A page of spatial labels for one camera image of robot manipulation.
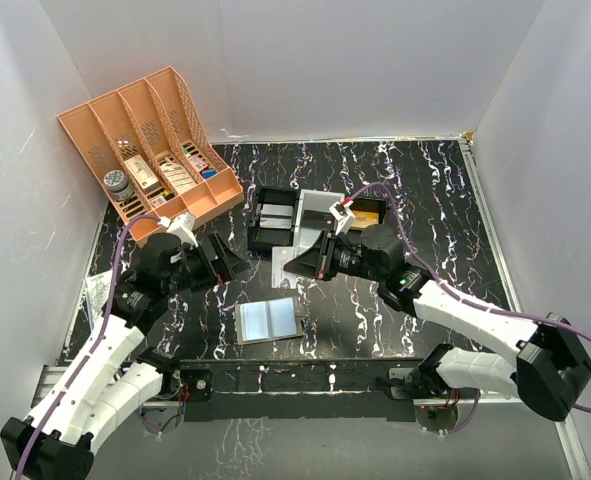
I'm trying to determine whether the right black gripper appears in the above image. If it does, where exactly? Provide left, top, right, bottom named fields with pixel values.
left=285, top=229, right=385, bottom=283

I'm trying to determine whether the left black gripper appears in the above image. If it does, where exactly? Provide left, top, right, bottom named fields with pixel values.
left=163, top=232, right=249, bottom=296

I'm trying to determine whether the white credit card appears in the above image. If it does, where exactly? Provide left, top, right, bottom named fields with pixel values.
left=271, top=246, right=298, bottom=290

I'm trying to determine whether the grey leather card holder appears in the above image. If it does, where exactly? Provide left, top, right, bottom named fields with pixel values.
left=235, top=297, right=305, bottom=345

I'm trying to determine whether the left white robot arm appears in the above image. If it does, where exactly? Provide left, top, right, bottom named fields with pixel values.
left=0, top=214, right=249, bottom=479

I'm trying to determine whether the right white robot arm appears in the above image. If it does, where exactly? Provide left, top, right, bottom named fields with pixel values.
left=284, top=224, right=591, bottom=422

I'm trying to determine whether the black left card tray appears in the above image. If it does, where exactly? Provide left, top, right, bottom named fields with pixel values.
left=247, top=186, right=299, bottom=256

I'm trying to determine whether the black card tray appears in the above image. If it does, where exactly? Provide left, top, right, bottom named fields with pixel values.
left=342, top=197, right=389, bottom=242
left=247, top=186, right=299, bottom=256

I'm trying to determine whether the white middle card tray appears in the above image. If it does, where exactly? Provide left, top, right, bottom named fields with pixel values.
left=293, top=189, right=345, bottom=254

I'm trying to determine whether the gold credit card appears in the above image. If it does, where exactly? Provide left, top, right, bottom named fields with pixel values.
left=350, top=211, right=380, bottom=231

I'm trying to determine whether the silver credit card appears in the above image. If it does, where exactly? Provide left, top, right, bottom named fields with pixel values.
left=259, top=204, right=293, bottom=230

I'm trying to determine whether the black right card tray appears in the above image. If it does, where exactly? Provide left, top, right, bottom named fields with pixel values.
left=342, top=197, right=389, bottom=242

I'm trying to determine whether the white label card stack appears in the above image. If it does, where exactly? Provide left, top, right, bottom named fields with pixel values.
left=157, top=156, right=197, bottom=195

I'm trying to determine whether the blue small object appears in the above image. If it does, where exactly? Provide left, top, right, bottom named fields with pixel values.
left=201, top=169, right=218, bottom=180

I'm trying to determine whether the small colourful packet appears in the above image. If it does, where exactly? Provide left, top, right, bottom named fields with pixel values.
left=182, top=143, right=210, bottom=174

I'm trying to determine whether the white red box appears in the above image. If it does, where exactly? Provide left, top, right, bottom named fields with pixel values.
left=124, top=155, right=160, bottom=193

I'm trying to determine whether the round patterned tin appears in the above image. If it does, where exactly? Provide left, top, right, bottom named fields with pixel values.
left=103, top=169, right=133, bottom=202

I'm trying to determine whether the white patterned paper sheet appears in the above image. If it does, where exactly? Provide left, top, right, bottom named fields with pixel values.
left=84, top=270, right=112, bottom=317

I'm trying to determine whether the orange plastic file organizer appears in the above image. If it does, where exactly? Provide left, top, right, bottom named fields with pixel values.
left=57, top=67, right=245, bottom=245

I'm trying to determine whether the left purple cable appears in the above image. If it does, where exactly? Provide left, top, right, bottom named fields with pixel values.
left=12, top=214, right=176, bottom=480

